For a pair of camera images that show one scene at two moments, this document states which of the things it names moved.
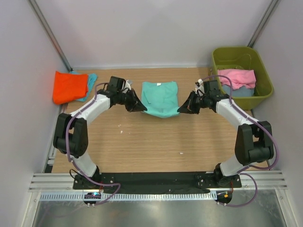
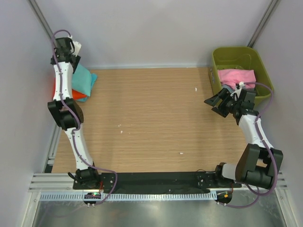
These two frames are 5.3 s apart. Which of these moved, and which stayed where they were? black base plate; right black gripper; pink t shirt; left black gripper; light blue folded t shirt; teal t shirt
Moved: teal t shirt; left black gripper; right black gripper
Stayed: pink t shirt; light blue folded t shirt; black base plate
